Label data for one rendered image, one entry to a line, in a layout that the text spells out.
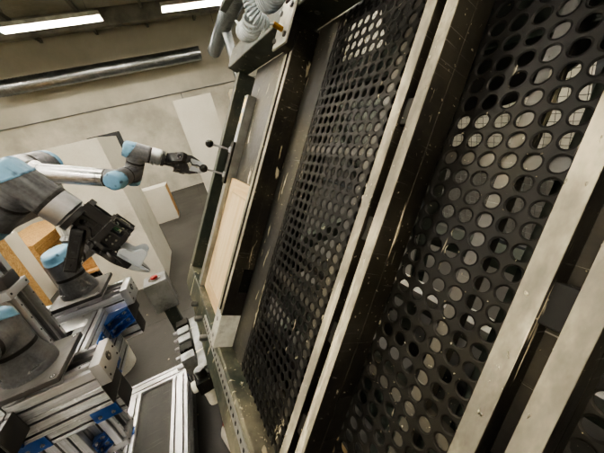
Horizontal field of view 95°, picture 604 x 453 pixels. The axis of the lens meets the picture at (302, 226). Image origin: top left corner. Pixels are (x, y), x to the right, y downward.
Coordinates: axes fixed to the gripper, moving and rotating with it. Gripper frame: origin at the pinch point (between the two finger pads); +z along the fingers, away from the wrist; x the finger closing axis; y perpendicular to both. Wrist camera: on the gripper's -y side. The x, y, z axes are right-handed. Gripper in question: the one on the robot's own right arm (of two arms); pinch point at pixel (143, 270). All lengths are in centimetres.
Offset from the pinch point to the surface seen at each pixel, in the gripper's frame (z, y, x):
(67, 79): -258, -72, 798
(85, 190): -40, -83, 272
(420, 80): 0, 62, -41
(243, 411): 41.4, -9.7, -18.9
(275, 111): -3, 57, 13
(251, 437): 42, -9, -27
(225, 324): 34.4, -4.4, 8.1
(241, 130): 0, 52, 62
